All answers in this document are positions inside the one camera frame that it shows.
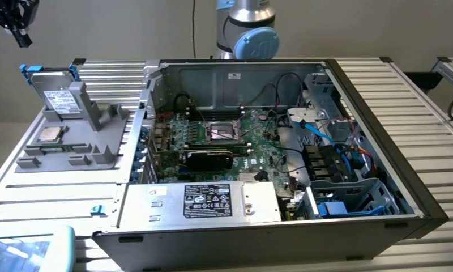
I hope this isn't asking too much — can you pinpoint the silver disk bay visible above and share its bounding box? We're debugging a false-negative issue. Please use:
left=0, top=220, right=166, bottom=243
left=286, top=71, right=359, bottom=143

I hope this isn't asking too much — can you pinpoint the green RAM stick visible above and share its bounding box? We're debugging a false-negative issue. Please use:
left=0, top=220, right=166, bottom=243
left=25, top=143, right=87, bottom=151

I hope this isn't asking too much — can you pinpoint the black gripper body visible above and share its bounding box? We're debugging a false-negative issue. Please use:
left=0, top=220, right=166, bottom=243
left=0, top=0, right=41, bottom=30

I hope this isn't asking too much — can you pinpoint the silver case side panel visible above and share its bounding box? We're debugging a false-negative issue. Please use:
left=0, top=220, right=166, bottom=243
left=0, top=109, right=146, bottom=228

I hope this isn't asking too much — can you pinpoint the blue disk data wire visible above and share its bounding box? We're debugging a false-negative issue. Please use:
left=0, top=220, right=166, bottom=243
left=293, top=120, right=365, bottom=172

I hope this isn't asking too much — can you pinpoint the CPU socket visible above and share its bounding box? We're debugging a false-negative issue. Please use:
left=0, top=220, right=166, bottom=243
left=202, top=120, right=246, bottom=143

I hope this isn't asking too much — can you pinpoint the thin black hanging cable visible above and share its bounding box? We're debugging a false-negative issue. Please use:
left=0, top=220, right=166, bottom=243
left=190, top=0, right=197, bottom=57

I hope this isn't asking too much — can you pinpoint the grey parts rack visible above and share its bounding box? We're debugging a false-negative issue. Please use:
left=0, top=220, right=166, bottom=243
left=14, top=82, right=131, bottom=174

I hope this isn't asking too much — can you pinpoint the black graphics card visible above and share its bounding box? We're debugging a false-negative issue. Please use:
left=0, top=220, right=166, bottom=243
left=153, top=150, right=235, bottom=173

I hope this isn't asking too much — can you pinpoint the CPU chip silver lid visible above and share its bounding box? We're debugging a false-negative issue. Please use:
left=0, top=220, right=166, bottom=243
left=35, top=126, right=67, bottom=143

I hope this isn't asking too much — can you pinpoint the teach pendant with screen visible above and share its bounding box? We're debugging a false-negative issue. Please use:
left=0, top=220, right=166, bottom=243
left=0, top=224, right=77, bottom=272

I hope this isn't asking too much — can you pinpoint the open black PC case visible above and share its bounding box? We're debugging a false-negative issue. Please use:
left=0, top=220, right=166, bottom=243
left=91, top=58, right=450, bottom=272

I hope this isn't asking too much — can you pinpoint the coloured disk power wire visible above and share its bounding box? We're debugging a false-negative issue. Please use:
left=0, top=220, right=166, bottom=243
left=347, top=143, right=378, bottom=174

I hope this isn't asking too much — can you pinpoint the disk in blue carrier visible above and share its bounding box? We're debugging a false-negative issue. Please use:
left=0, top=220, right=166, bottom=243
left=18, top=64, right=85, bottom=116

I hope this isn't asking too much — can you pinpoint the silver power supply unit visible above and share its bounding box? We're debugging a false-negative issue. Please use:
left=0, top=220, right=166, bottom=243
left=117, top=182, right=283, bottom=228

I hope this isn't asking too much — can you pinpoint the RAM slot bank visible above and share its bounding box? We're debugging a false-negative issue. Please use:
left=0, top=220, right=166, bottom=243
left=187, top=107, right=247, bottom=119

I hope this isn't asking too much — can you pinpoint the disk bay with blue carrier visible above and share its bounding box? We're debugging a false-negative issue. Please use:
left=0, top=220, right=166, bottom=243
left=295, top=177, right=398, bottom=220

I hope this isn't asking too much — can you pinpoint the green motherboard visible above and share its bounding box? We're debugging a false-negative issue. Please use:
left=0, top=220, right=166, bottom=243
left=149, top=108, right=299, bottom=185

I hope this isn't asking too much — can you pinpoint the black case fan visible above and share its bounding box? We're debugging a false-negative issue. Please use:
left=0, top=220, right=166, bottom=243
left=301, top=143, right=363, bottom=183

